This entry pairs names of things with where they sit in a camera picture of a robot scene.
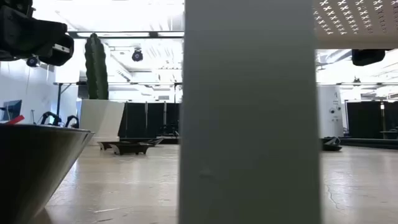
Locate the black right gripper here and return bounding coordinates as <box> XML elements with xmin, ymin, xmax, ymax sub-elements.
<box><xmin>351</xmin><ymin>49</ymin><xmax>387</xmax><ymax>67</ymax></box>

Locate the large black square plate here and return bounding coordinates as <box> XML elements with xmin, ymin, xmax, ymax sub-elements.
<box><xmin>0</xmin><ymin>123</ymin><xmax>96</xmax><ymax>224</ymax></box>

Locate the white cylindrical kiosk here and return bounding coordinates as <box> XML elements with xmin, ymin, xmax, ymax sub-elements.
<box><xmin>317</xmin><ymin>85</ymin><xmax>345</xmax><ymax>139</ymax></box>

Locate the wooden work table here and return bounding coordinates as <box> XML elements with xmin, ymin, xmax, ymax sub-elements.
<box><xmin>119</xmin><ymin>136</ymin><xmax>398</xmax><ymax>151</ymax></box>

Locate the white perforated metal tray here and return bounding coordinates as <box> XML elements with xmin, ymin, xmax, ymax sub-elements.
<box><xmin>178</xmin><ymin>0</ymin><xmax>398</xmax><ymax>224</ymax></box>

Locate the white planter pot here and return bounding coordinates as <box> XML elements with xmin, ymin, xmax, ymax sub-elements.
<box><xmin>79</xmin><ymin>98</ymin><xmax>126</xmax><ymax>146</ymax></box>

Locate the green cactus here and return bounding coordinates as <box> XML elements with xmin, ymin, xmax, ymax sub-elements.
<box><xmin>84</xmin><ymin>32</ymin><xmax>109</xmax><ymax>100</ymax></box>

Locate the red object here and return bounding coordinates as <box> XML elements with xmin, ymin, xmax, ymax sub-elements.
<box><xmin>5</xmin><ymin>114</ymin><xmax>25</xmax><ymax>126</ymax></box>

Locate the computer monitor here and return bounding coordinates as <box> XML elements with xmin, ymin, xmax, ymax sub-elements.
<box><xmin>1</xmin><ymin>99</ymin><xmax>23</xmax><ymax>122</ymax></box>

